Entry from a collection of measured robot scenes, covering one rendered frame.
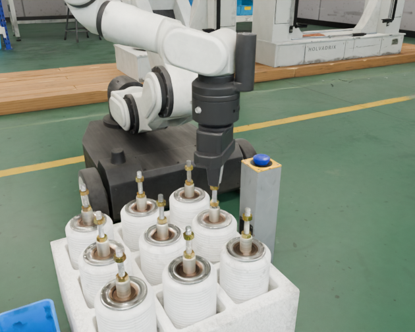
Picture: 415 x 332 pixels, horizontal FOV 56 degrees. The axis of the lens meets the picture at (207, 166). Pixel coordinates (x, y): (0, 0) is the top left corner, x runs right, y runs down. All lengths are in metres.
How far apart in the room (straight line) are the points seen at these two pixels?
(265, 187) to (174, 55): 0.41
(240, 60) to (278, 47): 2.61
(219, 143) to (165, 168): 0.52
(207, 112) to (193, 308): 0.34
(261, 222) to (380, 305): 0.35
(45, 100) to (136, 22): 1.90
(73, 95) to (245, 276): 2.05
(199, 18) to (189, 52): 2.41
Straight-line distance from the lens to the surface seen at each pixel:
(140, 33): 0.72
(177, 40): 0.67
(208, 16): 3.09
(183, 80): 1.05
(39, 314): 0.92
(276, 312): 0.79
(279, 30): 3.35
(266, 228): 1.00
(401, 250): 1.29
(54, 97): 2.59
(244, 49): 0.68
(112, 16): 0.74
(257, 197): 0.93
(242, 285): 0.75
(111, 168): 1.18
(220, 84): 0.68
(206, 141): 0.71
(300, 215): 1.35
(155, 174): 1.19
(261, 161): 0.92
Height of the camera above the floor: 0.71
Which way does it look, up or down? 25 degrees down
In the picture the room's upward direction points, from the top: straight up
